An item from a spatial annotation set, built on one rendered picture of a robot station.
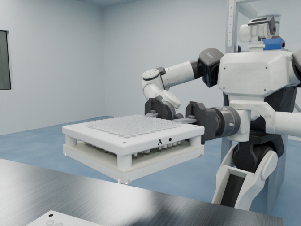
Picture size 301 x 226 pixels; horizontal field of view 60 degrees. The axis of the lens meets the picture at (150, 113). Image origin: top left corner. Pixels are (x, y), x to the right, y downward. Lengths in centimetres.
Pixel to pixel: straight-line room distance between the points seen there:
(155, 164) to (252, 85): 60
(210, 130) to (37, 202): 48
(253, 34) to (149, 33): 543
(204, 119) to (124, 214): 30
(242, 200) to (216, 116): 44
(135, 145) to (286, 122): 47
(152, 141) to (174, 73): 71
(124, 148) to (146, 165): 7
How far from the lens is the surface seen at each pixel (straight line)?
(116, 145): 48
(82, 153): 59
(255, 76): 102
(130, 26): 684
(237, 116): 77
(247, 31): 111
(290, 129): 81
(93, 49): 714
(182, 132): 57
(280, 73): 102
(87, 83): 695
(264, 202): 226
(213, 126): 72
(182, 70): 119
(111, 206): 67
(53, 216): 51
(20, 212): 70
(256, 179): 107
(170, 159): 56
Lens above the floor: 120
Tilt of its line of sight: 9 degrees down
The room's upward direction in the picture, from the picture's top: straight up
